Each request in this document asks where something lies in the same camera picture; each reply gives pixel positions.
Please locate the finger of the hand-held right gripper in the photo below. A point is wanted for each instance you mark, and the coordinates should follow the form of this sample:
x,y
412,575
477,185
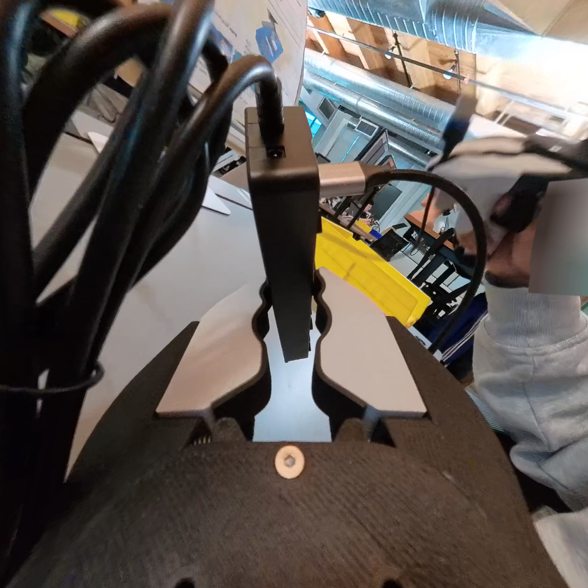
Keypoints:
x,y
496,158
464,202

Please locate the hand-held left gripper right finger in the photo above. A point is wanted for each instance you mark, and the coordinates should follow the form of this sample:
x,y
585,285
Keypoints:
x,y
363,358

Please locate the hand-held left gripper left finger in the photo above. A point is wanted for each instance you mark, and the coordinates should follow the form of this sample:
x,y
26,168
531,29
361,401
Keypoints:
x,y
216,358

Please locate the black USB hub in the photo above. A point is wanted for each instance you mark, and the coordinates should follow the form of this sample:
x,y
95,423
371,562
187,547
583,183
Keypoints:
x,y
285,220

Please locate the person's right forearm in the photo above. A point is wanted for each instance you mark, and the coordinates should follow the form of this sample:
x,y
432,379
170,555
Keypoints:
x,y
533,367

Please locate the person's right hand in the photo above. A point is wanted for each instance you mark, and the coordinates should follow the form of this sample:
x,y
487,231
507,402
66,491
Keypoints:
x,y
505,257

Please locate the yellow plastic bin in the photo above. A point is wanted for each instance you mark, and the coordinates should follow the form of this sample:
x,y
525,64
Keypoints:
x,y
367,271

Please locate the blue striped jacket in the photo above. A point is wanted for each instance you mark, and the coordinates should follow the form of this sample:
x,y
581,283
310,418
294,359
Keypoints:
x,y
464,335

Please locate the printed instruction sheet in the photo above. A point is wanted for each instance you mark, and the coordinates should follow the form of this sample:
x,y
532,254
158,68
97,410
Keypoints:
x,y
239,27

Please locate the silver ventilation duct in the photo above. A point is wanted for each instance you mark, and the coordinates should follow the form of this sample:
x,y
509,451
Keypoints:
x,y
367,87
413,13

